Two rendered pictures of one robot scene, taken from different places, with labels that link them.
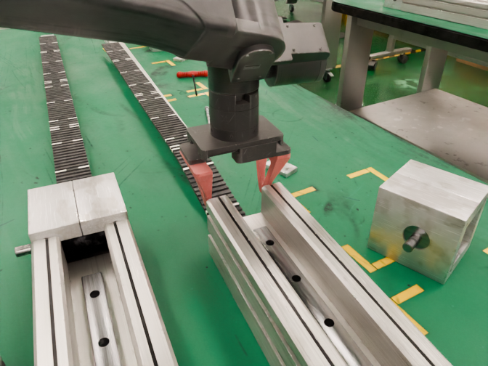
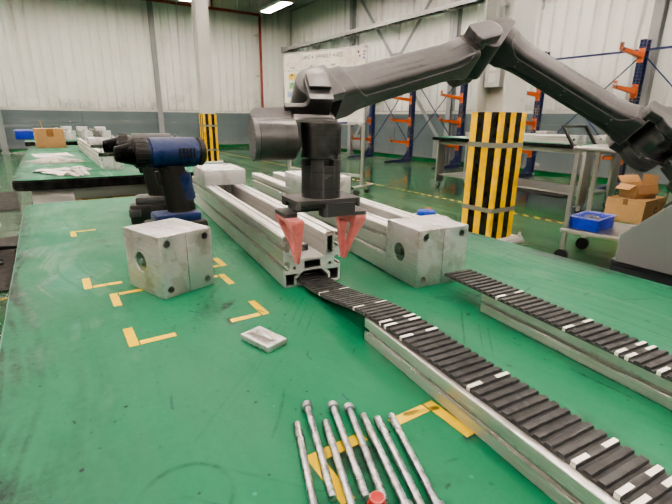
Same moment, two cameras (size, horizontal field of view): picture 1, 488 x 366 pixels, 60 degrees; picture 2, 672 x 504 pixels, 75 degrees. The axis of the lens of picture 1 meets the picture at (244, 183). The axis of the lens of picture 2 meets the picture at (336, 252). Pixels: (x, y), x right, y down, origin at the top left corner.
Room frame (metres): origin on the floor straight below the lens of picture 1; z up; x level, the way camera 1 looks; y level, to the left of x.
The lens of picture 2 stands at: (1.10, -0.01, 1.04)
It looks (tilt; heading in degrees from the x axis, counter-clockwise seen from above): 17 degrees down; 176
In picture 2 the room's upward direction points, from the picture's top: 1 degrees clockwise
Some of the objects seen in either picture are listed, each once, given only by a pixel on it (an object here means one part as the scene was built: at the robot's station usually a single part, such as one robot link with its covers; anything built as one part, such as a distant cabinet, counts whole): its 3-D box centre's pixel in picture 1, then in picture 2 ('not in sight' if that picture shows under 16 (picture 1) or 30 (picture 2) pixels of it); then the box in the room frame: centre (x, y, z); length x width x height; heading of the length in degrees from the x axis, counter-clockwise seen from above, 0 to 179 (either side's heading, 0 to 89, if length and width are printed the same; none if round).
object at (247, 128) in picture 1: (234, 116); (320, 183); (0.46, 0.01, 0.95); 0.10 x 0.07 x 0.07; 113
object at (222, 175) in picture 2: not in sight; (218, 178); (-0.16, -0.26, 0.87); 0.16 x 0.11 x 0.07; 24
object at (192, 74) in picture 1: (194, 83); not in sight; (1.02, 0.12, 0.79); 0.16 x 0.08 x 0.02; 9
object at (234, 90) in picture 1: (238, 64); (317, 140); (0.46, 0.01, 1.01); 0.07 x 0.06 x 0.07; 107
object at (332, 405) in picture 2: not in sight; (346, 444); (0.81, 0.02, 0.78); 0.11 x 0.01 x 0.01; 10
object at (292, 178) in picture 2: not in sight; (316, 187); (-0.01, 0.01, 0.87); 0.16 x 0.11 x 0.07; 24
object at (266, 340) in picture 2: (280, 167); (263, 338); (0.62, -0.06, 0.78); 0.05 x 0.03 x 0.01; 46
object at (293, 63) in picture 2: not in sight; (323, 122); (-5.58, 0.22, 0.97); 1.51 x 0.50 x 1.95; 49
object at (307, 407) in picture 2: not in sight; (317, 444); (0.81, 0.00, 0.78); 0.11 x 0.01 x 0.01; 10
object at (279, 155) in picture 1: (253, 165); (305, 232); (0.47, -0.01, 0.88); 0.07 x 0.07 x 0.09; 23
